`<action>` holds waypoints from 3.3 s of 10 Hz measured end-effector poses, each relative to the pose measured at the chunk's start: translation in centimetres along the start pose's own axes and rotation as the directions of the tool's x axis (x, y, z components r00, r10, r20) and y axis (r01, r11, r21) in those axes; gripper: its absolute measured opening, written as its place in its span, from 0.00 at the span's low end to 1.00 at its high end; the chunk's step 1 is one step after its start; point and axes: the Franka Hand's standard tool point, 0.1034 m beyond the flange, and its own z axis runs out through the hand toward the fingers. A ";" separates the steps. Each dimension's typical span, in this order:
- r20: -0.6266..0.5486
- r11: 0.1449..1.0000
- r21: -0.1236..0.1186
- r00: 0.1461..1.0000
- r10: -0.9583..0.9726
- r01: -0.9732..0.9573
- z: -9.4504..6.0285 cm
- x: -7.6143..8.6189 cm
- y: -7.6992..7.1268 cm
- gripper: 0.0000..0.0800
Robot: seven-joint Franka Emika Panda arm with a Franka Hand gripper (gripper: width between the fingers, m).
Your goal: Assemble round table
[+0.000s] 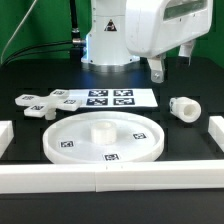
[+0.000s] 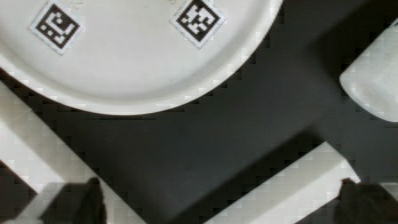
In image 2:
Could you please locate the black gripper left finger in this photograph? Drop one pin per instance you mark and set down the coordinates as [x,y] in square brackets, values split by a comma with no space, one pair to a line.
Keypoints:
[77,207]

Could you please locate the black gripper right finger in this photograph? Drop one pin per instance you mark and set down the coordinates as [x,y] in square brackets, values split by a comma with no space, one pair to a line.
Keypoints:
[367,203]

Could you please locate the white cylindrical table leg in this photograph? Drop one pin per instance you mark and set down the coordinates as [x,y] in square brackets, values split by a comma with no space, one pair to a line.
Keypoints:
[370,77]

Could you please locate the white round table top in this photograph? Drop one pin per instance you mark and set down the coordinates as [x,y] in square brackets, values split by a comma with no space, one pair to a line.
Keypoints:
[127,56]

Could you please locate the white left fence block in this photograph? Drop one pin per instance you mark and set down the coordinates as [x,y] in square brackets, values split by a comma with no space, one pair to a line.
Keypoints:
[296,192]

